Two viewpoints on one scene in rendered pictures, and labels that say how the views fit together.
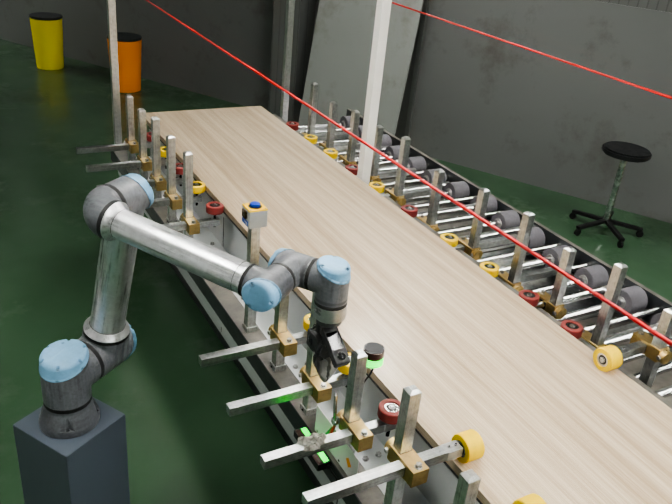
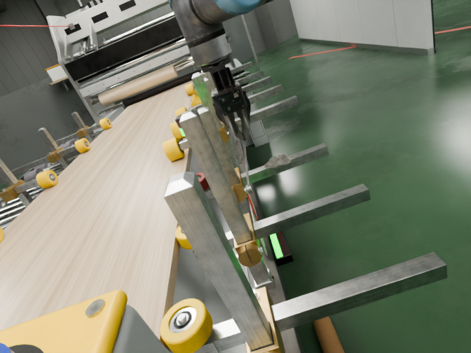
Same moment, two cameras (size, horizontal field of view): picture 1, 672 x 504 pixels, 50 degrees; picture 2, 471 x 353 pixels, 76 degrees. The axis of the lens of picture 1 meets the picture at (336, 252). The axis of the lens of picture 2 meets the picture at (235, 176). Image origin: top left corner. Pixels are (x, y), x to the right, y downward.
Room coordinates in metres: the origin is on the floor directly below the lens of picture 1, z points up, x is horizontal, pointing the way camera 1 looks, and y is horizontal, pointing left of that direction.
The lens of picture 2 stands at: (2.28, 0.40, 1.28)
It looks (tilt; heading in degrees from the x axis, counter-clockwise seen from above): 26 degrees down; 217
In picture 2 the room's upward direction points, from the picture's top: 23 degrees counter-clockwise
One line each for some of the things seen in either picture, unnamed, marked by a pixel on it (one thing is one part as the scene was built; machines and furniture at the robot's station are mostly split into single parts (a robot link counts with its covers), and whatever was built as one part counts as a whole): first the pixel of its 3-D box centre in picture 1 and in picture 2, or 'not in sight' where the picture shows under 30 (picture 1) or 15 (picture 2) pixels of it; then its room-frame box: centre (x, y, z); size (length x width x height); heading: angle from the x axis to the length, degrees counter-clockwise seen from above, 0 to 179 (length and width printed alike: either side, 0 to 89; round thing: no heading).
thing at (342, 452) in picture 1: (335, 444); (255, 216); (1.66, -0.06, 0.75); 0.26 x 0.01 x 0.10; 31
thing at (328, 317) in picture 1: (329, 310); (212, 51); (1.65, 0.00, 1.23); 0.10 x 0.09 x 0.05; 121
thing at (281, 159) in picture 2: (313, 439); (276, 158); (1.53, 0.01, 0.87); 0.09 x 0.07 x 0.02; 121
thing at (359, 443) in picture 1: (354, 428); (234, 185); (1.62, -0.11, 0.84); 0.14 x 0.06 x 0.05; 31
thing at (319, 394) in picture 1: (315, 382); (246, 239); (1.84, 0.02, 0.83); 0.14 x 0.06 x 0.05; 31
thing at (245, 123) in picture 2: (318, 366); (245, 124); (1.64, 0.02, 1.04); 0.06 x 0.03 x 0.09; 31
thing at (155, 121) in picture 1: (156, 163); not in sight; (3.35, 0.94, 0.92); 0.04 x 0.04 x 0.48; 31
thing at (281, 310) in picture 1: (281, 317); (249, 314); (2.07, 0.16, 0.91); 0.04 x 0.04 x 0.48; 31
